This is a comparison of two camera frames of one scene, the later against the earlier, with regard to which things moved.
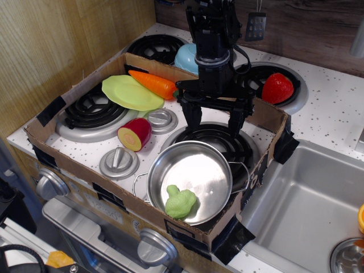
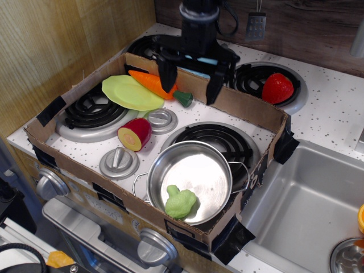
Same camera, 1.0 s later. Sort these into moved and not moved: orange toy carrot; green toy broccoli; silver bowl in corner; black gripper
Moved: black gripper
Not moved: orange toy carrot; silver bowl in corner; green toy broccoli
